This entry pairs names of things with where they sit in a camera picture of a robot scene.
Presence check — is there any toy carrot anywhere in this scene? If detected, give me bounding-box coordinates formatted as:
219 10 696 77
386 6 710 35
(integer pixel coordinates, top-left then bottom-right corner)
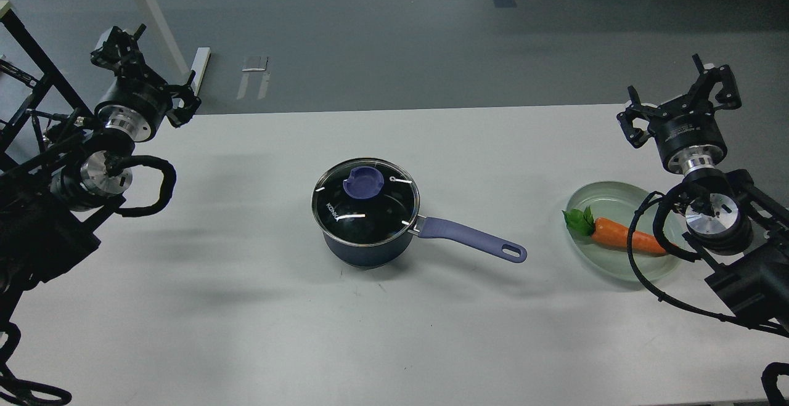
562 206 668 256

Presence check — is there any black metal rack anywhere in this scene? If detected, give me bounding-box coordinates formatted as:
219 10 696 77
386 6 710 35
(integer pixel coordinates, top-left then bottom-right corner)
2 0 96 172

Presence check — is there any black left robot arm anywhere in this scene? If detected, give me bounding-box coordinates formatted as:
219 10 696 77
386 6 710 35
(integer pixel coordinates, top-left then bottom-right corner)
2 24 201 405

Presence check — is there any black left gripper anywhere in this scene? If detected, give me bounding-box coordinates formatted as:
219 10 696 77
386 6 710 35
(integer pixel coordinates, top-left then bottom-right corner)
91 24 201 143

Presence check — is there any glass lid with blue knob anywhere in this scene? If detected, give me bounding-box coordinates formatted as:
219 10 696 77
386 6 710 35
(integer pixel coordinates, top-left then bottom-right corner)
311 157 419 246

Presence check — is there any blue saucepan with handle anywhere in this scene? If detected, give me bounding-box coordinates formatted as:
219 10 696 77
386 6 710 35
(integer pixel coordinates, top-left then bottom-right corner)
312 158 528 269

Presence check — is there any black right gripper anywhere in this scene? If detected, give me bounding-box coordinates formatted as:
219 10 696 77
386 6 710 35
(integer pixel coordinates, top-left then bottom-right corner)
616 54 742 175

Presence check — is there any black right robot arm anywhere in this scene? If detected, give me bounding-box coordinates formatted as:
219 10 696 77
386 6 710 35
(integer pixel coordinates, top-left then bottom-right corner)
617 54 788 338

